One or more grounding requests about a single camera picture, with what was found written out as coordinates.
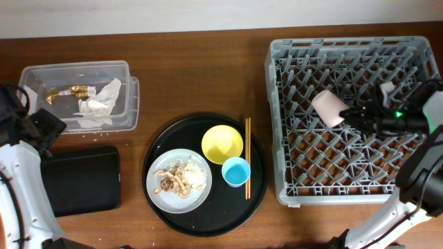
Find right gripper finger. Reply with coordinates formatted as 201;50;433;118
339;106;367;117
344;116;372;133

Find pink cup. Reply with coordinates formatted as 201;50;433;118
311;89;349;128

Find gold coffee sachet wrapper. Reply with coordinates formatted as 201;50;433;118
45;85;96;104

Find white tissue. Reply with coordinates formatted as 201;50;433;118
75;78;121;129

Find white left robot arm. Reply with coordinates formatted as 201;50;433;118
1;84;84;248

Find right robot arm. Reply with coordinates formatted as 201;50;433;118
313;79;442;248

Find grey dishwasher rack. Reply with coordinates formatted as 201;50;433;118
264;36;440;208

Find clear plastic waste bin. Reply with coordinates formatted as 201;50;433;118
19;60;140;134

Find black rectangular tray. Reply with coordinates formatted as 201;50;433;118
41;146;121;217

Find left wooden chopstick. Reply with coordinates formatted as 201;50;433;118
245;119;250;200

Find wooden chopstick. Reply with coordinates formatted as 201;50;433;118
246;118;252;199
245;119;250;200

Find right wooden chopstick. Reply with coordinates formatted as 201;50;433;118
246;118;252;199

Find blue cup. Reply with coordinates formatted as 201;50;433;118
221;157;251;187

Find grey plate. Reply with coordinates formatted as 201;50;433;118
145;149;212;214

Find yellow bowl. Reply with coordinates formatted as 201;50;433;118
201;125;244;165

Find food scraps on plate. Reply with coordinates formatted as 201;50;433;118
154;156;208;199

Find round black serving tray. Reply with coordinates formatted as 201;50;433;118
142;113;268;237

